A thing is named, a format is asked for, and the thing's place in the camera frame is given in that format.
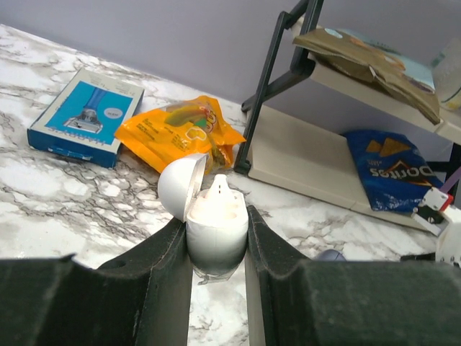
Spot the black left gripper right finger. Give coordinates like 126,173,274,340
245,206,460,345

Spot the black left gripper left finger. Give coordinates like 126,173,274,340
1,219,192,345

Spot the white earbud case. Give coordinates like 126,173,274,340
158,154,249,283

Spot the white earbud one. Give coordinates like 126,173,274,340
207,174,233,203

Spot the purple earbud charging case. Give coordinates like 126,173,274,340
314,249,346,262

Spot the black beige shelf rack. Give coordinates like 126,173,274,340
234,1,460,229

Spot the blue Doritos bag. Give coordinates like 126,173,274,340
344,130,442,213

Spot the orange snack bag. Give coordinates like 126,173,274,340
115,95,246,174

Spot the blue razor box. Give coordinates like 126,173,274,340
27,68,144,169

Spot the teal gold chip bag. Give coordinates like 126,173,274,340
293,27,441,125

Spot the white mug on shelf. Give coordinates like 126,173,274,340
431,37,460,112

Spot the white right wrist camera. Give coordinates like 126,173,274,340
411,187,460,269

